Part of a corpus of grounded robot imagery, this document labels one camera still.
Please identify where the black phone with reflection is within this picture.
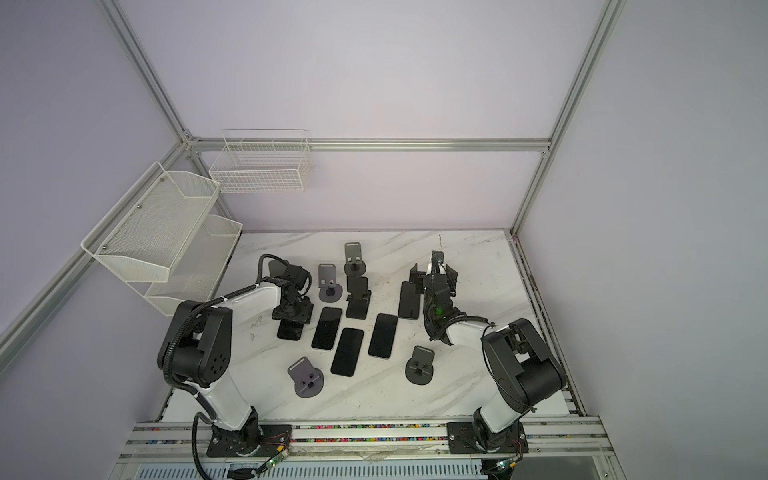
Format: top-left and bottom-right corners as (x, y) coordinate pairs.
(311, 307), (342, 350)

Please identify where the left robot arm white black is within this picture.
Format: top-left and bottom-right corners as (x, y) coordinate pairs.
(156, 254), (313, 432)

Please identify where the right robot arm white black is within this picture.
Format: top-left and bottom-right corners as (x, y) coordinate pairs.
(416, 250), (567, 454)

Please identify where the grey round stand middle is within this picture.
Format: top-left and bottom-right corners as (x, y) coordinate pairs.
(318, 263), (343, 303)

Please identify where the grey round stand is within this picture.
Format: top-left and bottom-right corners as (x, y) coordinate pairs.
(318, 263), (343, 303)
(287, 357), (324, 399)

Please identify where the brown round phone stand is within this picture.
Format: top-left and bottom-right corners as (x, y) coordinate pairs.
(268, 260), (286, 278)

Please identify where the black folding phone stand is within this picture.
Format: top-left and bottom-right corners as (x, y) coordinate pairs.
(345, 276), (371, 320)

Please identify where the dark round stand rear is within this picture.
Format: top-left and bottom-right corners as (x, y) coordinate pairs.
(344, 242), (367, 277)

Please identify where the dark round stand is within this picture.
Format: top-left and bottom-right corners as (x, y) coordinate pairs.
(344, 242), (367, 277)
(405, 345), (435, 386)

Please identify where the grey round stand front left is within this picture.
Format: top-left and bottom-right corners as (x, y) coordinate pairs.
(287, 357), (324, 399)

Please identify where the dark round stand front right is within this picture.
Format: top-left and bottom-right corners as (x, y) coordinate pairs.
(405, 345), (435, 386)

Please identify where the white mesh lower shelf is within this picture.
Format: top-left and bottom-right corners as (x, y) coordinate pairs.
(143, 215), (242, 317)

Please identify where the white mesh shelf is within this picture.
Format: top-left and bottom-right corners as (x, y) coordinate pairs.
(81, 162), (220, 283)
(143, 215), (242, 317)

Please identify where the white mesh upper shelf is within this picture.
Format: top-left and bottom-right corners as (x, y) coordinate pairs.
(81, 162), (220, 283)

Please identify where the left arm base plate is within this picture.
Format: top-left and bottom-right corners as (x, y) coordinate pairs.
(206, 424), (292, 458)

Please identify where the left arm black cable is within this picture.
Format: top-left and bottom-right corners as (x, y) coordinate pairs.
(161, 253), (313, 480)

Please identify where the white wire basket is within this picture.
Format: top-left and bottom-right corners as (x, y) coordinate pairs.
(209, 129), (313, 194)

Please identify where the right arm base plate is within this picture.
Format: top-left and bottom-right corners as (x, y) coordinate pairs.
(447, 422), (529, 455)

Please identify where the aluminium mounting rail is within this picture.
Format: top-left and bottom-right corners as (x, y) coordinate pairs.
(110, 416), (626, 479)

